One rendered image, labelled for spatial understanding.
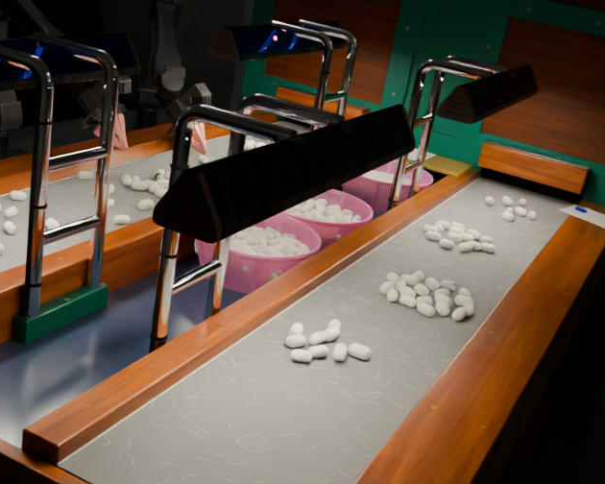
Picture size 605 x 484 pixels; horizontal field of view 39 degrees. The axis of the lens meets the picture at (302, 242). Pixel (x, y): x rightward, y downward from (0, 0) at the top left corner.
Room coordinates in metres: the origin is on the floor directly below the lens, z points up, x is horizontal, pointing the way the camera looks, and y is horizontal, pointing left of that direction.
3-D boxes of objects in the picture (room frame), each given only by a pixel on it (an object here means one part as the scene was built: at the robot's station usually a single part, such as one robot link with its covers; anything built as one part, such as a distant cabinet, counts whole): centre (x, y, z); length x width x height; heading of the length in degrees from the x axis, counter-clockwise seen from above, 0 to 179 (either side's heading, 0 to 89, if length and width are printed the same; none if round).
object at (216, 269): (1.14, 0.08, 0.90); 0.20 x 0.19 x 0.45; 157
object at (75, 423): (1.65, -0.10, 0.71); 1.81 x 0.06 x 0.11; 157
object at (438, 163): (2.47, -0.27, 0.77); 0.33 x 0.15 x 0.01; 67
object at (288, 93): (2.66, 0.02, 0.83); 0.30 x 0.06 x 0.07; 67
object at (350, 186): (2.27, -0.19, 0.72); 0.27 x 0.27 x 0.10
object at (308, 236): (1.61, 0.10, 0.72); 0.27 x 0.27 x 0.10
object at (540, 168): (2.39, -0.61, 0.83); 0.30 x 0.06 x 0.07; 67
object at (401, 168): (2.03, -0.30, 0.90); 0.20 x 0.19 x 0.45; 157
